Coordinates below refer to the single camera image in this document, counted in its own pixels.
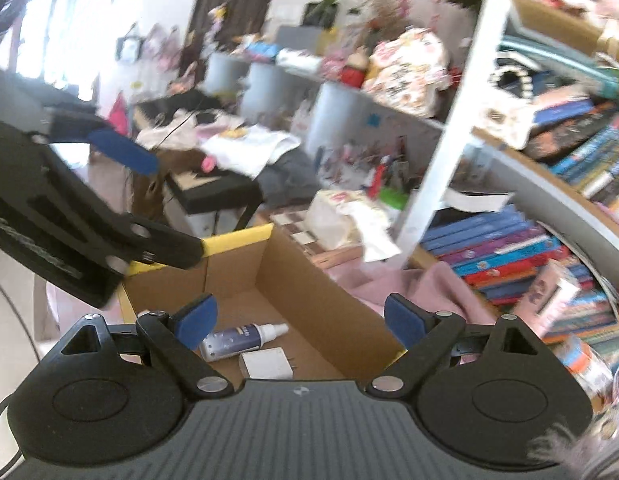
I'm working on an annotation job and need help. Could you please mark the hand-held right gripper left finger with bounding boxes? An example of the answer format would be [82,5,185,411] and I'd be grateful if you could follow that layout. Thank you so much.
[59,292,236,403]

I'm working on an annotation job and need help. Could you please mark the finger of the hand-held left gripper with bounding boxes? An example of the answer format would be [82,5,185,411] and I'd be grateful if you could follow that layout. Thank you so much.
[104,212,206,271]
[44,105,161,177]

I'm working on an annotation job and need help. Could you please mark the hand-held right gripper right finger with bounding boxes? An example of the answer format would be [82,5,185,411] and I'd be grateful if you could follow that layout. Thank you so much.
[364,294,545,403]

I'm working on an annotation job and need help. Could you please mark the yellow cardboard box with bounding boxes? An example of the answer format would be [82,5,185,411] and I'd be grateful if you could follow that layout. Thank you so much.
[116,222,407,386]

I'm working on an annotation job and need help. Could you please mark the pink backpack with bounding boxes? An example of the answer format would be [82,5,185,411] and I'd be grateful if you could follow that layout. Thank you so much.
[109,92,132,133]

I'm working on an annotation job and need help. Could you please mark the mauve cloth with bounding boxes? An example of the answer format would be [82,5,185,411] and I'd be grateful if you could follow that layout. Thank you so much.
[324,260,495,328]

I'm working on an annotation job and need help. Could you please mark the cream garment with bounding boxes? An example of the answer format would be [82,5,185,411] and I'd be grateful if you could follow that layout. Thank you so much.
[136,115,200,151]

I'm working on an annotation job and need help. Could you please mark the white spray bottle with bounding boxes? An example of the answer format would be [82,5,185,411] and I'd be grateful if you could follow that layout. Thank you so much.
[199,322,290,363]

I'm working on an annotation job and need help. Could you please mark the black electronic keyboard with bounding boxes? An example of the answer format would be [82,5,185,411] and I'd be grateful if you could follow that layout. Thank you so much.
[164,167,264,216]

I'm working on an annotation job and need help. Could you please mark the black garment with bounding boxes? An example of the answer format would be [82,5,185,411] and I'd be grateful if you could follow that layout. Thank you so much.
[134,91,222,121]

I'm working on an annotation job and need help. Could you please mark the white charger plug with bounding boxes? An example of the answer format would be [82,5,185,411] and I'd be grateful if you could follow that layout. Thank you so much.
[238,347,297,381]

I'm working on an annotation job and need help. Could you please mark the dark tote bag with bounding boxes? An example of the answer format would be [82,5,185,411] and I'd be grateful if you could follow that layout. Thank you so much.
[116,30,145,63]

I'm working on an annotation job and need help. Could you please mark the row of colourful books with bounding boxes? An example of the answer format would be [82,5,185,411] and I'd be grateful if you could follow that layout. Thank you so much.
[419,205,619,361]

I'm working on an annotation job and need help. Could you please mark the tissue pack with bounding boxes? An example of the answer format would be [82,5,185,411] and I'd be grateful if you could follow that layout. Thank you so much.
[306,190,403,263]

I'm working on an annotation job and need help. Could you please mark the checkered board box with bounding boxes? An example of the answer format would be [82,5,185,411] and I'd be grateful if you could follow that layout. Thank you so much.
[259,207,365,268]

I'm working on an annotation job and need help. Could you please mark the white t-shirt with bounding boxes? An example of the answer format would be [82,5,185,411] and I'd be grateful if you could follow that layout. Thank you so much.
[202,125,302,178]

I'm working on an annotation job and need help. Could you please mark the grey garment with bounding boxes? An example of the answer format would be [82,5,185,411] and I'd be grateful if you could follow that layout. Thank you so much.
[254,150,325,208]

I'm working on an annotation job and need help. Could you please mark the open white booklet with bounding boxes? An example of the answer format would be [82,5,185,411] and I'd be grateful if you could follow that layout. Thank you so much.
[442,187,515,213]

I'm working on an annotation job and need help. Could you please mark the pink carton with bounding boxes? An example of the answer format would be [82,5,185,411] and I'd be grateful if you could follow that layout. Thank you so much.
[509,260,583,338]

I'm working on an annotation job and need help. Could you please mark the pens in holders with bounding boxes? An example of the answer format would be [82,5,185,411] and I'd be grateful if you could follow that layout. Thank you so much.
[317,135,420,201]

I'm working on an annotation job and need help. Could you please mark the hanging plush toy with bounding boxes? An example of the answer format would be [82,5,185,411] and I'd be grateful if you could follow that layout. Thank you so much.
[209,4,229,36]

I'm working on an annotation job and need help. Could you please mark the orange white box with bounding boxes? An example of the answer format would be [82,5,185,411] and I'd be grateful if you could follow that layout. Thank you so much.
[557,335,615,401]

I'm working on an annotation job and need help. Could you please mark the white blue packet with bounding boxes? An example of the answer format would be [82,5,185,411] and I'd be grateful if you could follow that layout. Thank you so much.
[276,47,323,71]

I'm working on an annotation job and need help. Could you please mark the fluffy pink sleeve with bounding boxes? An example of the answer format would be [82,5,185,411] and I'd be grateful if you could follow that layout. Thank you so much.
[527,402,619,480]

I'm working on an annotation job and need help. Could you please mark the white bookshelf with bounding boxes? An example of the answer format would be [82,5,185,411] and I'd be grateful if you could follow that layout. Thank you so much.
[204,0,619,411]

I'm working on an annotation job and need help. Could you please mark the shelf of stacked books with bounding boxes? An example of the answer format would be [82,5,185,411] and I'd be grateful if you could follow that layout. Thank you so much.
[519,100,619,206]

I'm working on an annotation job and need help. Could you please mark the floral printed bag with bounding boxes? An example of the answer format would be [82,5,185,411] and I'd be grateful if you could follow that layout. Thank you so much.
[362,27,453,116]

